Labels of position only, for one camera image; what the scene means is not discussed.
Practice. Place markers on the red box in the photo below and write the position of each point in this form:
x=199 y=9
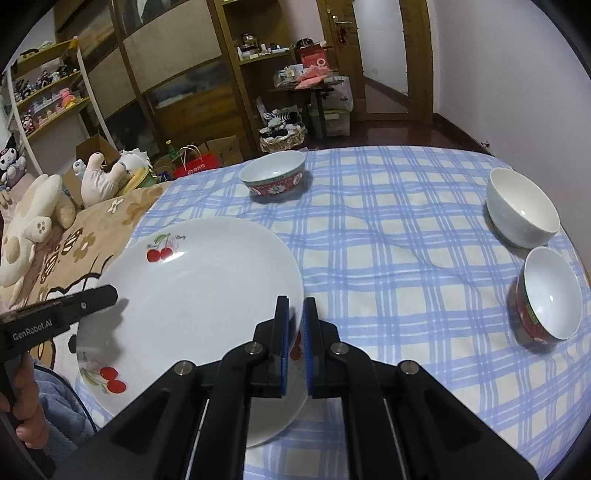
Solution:
x=310 y=55

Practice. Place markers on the green bottle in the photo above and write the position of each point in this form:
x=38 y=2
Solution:
x=171 y=150

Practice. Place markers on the wicker basket with plush toys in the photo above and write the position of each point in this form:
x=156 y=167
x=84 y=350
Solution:
x=282 y=134

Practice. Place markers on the open cardboard box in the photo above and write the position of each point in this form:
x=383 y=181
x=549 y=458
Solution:
x=94 y=145

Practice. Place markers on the wooden open shelf unit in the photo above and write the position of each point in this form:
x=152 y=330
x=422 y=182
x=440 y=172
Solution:
x=258 y=50

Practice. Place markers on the large white bowl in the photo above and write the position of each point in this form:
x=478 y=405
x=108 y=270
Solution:
x=517 y=207

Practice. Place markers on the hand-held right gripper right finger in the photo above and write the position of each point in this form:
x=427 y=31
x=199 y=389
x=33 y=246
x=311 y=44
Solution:
x=310 y=350

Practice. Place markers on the clear plastic storage box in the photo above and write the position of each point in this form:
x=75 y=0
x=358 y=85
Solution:
x=337 y=108

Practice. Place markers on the white frame figurine shelf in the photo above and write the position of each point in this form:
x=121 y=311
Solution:
x=46 y=87

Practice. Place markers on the yellow plush item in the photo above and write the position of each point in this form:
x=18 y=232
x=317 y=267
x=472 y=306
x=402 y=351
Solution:
x=138 y=181

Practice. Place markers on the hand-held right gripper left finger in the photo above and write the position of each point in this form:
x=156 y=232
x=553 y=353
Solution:
x=281 y=350

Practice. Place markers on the wooden wardrobe with sliding doors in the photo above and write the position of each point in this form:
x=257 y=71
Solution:
x=152 y=69

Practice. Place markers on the small white blue plush toy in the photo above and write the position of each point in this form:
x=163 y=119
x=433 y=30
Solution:
x=79 y=167

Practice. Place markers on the cream cat plush toy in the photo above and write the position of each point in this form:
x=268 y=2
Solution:
x=32 y=221

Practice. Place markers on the red paper bag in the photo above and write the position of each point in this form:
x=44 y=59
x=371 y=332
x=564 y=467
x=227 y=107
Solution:
x=196 y=166

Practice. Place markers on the person's left hand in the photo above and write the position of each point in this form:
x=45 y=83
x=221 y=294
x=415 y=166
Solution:
x=30 y=401

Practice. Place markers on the brown floral blanket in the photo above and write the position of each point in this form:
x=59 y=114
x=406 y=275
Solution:
x=92 y=240

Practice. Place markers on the white spiky plush toy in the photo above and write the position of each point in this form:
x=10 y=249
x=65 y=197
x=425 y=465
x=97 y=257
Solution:
x=134 y=161

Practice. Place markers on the pink plush figure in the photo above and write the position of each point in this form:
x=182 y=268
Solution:
x=67 y=99

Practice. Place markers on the person's blue fleece clothing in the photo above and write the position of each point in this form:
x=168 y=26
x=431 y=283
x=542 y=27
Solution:
x=64 y=406

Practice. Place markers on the wooden door with glass panel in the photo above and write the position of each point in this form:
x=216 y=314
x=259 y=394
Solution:
x=383 y=55

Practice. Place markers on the flat-sided cardboard box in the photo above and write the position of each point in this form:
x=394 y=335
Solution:
x=224 y=150

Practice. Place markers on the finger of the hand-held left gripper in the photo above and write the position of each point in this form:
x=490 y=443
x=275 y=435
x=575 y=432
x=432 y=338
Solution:
x=94 y=299

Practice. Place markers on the small cluttered side table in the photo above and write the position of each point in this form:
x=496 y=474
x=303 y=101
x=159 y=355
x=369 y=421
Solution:
x=309 y=87

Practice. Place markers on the small red patterned bowl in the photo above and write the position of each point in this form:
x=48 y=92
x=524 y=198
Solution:
x=554 y=300

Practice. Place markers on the pink plush doll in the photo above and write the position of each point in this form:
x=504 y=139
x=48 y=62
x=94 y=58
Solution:
x=99 y=182

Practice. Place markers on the pink cloth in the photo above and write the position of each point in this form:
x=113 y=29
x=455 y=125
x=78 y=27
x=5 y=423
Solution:
x=311 y=77

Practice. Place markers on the black and white plush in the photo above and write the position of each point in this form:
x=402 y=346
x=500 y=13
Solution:
x=11 y=161

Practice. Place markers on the wide red patterned bowl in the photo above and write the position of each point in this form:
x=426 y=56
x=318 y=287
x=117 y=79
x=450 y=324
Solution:
x=277 y=187

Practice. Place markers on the white cherry print plate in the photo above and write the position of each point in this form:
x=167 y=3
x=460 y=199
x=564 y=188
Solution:
x=194 y=286

